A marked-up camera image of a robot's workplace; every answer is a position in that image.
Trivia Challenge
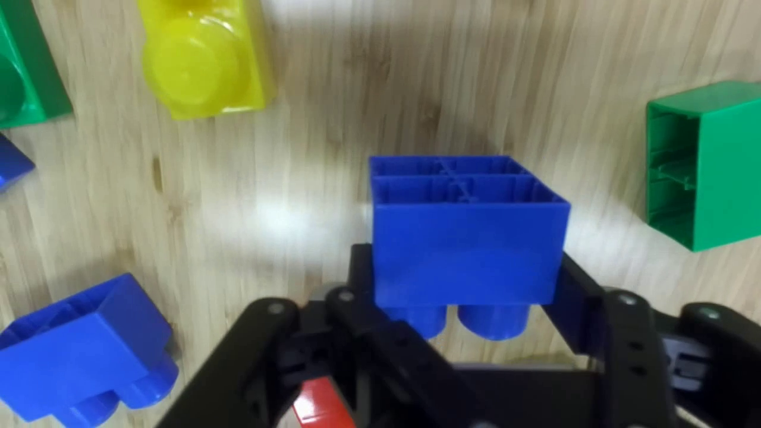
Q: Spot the green two-stud block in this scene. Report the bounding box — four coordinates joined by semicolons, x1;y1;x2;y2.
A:
641;78;761;255

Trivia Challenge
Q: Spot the blue three-stud block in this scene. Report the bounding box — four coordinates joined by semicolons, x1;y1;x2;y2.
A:
0;132;37;196

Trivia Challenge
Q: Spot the blue square two-by-two block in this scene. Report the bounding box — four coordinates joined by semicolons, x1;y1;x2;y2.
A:
365;153;572;343

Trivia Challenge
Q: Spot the yellow two-stud block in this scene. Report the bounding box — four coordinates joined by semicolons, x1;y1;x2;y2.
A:
136;0;277;125

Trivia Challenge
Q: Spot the small green block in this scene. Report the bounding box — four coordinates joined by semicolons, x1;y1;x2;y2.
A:
0;0;76;132

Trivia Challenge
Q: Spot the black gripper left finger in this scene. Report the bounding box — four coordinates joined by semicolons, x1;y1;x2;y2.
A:
156;242;484;428

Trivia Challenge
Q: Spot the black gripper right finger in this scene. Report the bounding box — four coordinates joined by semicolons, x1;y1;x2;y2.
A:
543;250;761;428

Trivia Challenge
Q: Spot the red four-stud block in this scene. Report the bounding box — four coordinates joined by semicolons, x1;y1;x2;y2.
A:
290;376;358;428

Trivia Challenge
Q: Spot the small blue block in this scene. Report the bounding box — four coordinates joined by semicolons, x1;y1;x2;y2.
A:
0;271;180;428

